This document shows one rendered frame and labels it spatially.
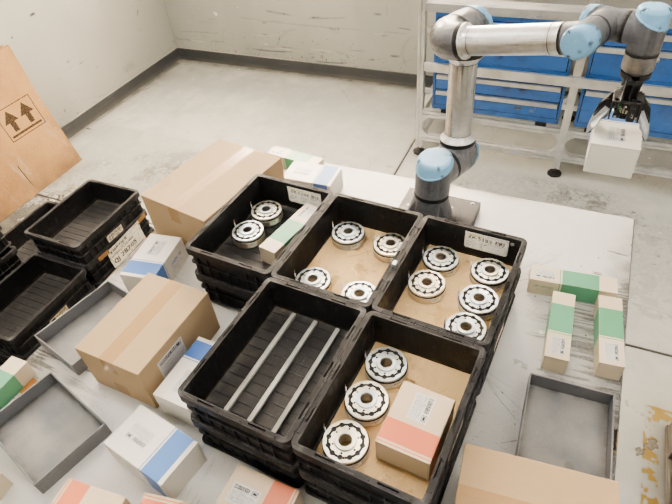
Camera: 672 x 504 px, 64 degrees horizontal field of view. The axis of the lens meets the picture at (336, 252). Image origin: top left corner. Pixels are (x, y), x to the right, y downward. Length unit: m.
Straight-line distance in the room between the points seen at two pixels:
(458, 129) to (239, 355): 0.98
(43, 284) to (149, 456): 1.38
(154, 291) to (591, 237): 1.40
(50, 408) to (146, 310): 0.37
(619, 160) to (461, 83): 0.50
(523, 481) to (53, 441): 1.16
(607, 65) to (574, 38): 1.76
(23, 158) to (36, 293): 1.55
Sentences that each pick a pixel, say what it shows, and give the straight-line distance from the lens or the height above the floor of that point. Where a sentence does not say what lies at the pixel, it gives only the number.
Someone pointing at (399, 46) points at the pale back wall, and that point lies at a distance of 4.31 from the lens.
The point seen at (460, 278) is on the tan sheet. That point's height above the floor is 0.83.
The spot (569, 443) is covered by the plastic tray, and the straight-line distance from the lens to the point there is 1.48.
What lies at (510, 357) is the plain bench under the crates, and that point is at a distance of 1.59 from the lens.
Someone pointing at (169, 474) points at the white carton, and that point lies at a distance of 1.38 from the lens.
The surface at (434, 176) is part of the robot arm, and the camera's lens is 1.76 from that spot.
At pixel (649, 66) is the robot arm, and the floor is 1.34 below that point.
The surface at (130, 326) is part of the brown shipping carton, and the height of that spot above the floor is 0.86.
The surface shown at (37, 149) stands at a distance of 4.06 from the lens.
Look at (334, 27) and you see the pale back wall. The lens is 4.45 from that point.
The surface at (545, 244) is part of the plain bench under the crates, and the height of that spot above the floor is 0.70.
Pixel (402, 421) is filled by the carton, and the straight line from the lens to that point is 1.22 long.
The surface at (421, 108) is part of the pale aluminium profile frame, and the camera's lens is 3.42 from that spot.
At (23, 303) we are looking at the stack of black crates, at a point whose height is 0.38.
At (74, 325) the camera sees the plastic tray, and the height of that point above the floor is 0.70.
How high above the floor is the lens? 1.96
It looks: 43 degrees down
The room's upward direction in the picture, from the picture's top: 6 degrees counter-clockwise
